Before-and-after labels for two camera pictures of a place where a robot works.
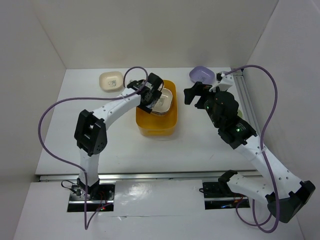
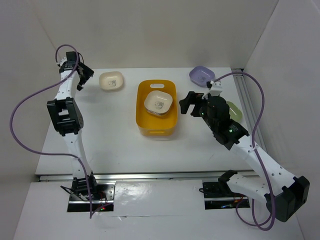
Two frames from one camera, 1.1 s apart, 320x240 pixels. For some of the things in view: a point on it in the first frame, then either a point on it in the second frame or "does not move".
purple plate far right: [202, 73] does not move
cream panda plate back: [110, 81] does not move
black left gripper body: [146, 106] -> [87, 73]
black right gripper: [197, 89] -> [190, 99]
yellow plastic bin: [154, 125] does not move
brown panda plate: [160, 114] does not move
